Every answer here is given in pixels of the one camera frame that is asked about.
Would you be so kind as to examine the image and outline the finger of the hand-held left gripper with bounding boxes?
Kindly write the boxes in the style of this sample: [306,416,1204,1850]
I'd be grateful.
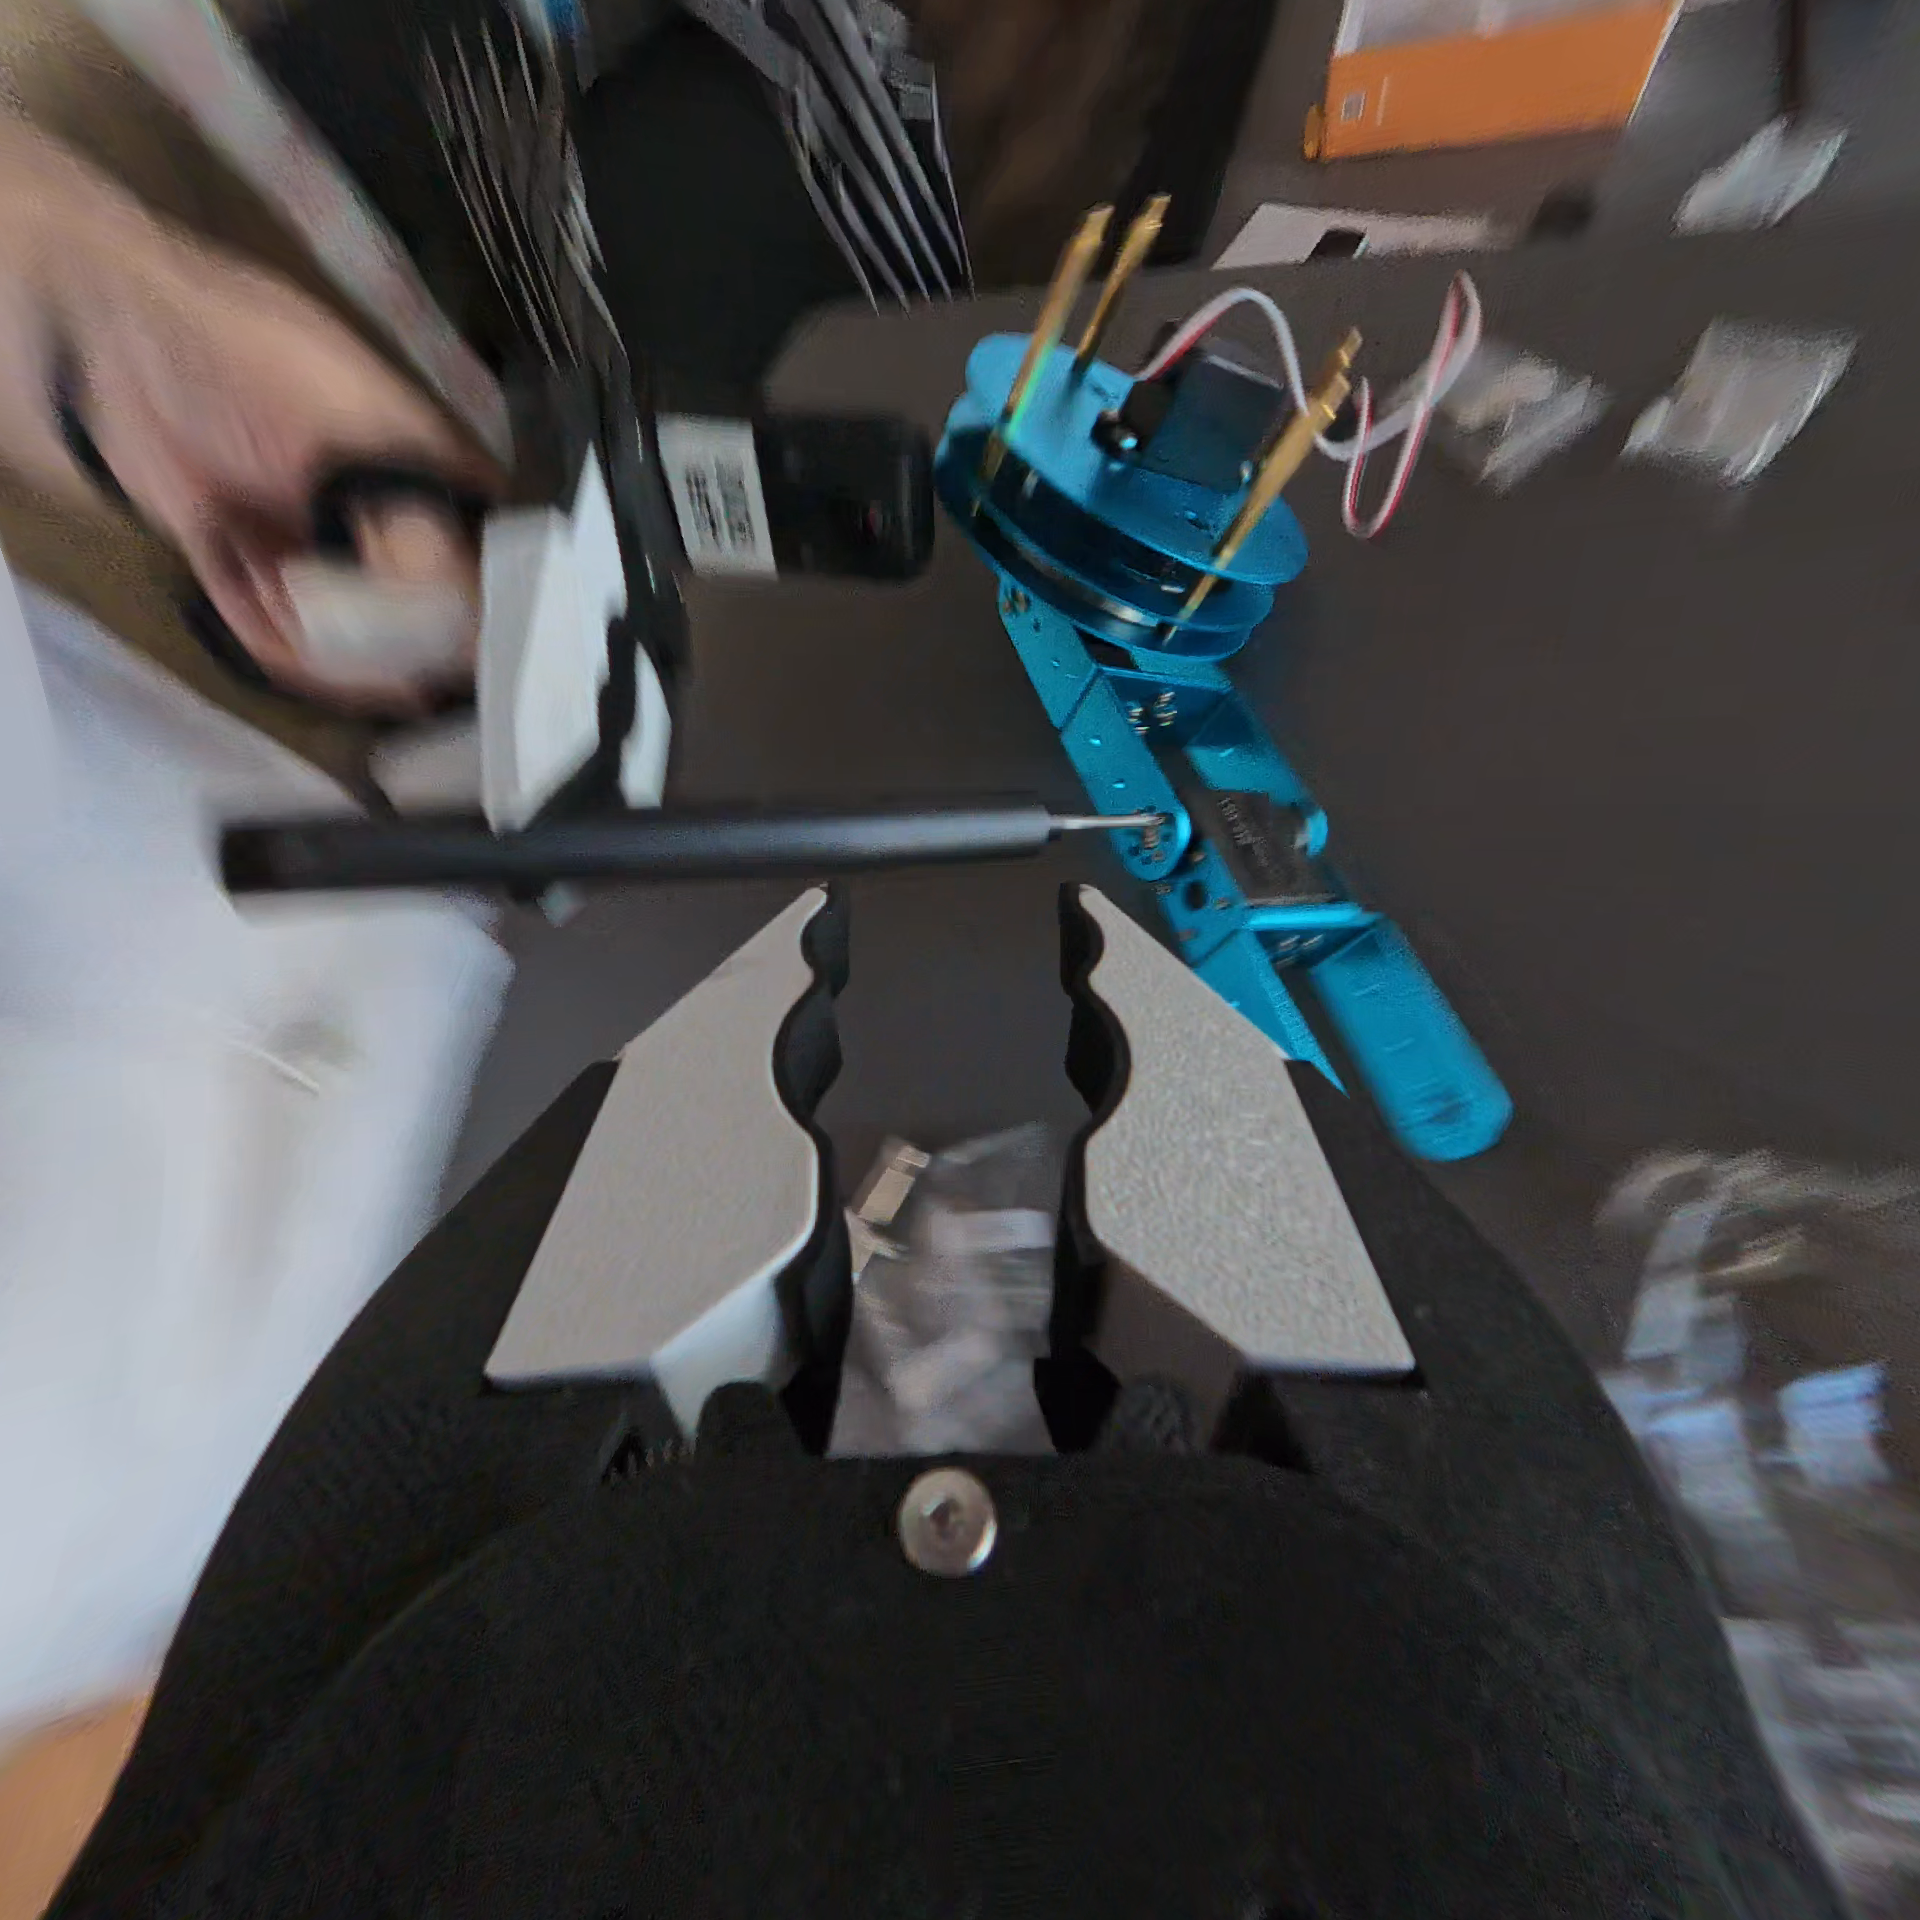
[614,641,676,811]
[478,498,633,837]

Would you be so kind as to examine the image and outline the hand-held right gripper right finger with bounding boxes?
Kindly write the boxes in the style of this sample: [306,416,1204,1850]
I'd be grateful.
[1036,879,1422,1455]

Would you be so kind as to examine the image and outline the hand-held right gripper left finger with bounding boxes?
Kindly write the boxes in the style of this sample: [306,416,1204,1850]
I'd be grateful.
[480,882,857,1454]

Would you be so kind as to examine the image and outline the black electric screwdriver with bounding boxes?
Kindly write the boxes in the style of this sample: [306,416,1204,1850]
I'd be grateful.
[217,790,1057,905]

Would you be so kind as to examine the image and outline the blue toy robot arm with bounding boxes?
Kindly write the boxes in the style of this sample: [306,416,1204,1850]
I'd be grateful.
[933,194,1512,1163]

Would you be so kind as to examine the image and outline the dark grey desk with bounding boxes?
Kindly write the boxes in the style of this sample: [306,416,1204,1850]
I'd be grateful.
[434,0,1920,1651]

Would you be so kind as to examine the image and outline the person's left hand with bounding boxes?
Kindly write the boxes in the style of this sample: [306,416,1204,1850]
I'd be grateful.
[0,119,504,712]

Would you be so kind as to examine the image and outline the clear bag of small nuts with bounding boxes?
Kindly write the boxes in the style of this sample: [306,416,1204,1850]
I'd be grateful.
[832,1125,1069,1455]

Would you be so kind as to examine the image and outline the black white striped cloth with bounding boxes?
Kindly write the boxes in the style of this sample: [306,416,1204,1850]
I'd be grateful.
[420,0,975,302]

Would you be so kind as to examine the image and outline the white cardboard box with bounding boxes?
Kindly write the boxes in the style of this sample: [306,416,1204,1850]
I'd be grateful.
[1200,194,1592,273]

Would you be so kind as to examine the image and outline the clear bag of silver screws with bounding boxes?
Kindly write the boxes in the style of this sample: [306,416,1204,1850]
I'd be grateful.
[1628,1351,1920,1920]

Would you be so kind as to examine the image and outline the orange cardboard box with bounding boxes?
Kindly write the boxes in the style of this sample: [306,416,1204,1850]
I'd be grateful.
[1303,0,1681,163]

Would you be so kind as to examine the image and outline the red white servo cable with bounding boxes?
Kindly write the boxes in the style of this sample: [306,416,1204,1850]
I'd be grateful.
[1140,270,1488,542]

